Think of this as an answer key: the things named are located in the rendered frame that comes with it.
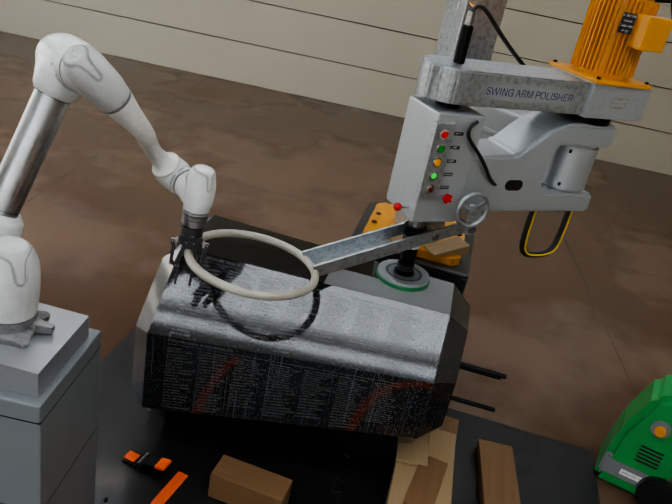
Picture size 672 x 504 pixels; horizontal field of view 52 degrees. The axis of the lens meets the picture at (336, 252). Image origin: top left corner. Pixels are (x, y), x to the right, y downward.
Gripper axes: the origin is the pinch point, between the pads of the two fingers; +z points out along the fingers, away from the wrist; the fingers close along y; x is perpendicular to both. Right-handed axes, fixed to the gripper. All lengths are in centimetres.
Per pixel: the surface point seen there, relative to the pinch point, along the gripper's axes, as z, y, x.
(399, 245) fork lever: -23, 77, 8
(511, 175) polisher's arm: -57, 114, 14
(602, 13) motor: -120, 131, 27
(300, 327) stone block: 11.9, 45.3, -4.5
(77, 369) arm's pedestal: 15, -27, -41
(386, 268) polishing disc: -7, 79, 18
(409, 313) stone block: -2, 84, -6
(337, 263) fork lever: -14, 54, 2
